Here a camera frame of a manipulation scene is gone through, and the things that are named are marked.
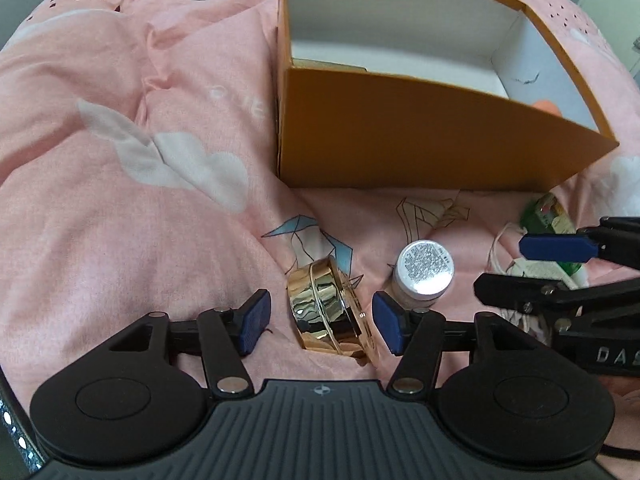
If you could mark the small brown cardboard box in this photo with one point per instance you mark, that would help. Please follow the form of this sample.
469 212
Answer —
330 65

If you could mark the orange pink ball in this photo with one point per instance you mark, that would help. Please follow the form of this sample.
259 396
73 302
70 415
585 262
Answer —
546 107

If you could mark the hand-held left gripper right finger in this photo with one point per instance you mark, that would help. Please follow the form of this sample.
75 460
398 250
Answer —
390 325

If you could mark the smartphone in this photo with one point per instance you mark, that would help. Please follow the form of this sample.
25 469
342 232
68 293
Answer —
10 440

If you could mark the round gold jar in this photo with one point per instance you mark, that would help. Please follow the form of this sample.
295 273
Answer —
325 310

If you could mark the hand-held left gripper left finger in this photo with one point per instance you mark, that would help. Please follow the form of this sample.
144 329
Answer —
255 320

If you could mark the orange cardboard box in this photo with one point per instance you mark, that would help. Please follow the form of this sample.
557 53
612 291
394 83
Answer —
425 130

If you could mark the glitter jar with silver lid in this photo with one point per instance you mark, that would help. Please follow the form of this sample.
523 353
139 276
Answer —
425 272

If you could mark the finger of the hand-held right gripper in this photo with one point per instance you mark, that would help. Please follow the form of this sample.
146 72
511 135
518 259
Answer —
520 290
555 248

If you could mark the green packet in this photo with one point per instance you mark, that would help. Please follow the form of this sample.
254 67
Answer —
547 215

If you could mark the pink printed blanket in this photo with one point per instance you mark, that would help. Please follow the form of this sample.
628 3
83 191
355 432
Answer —
100 210

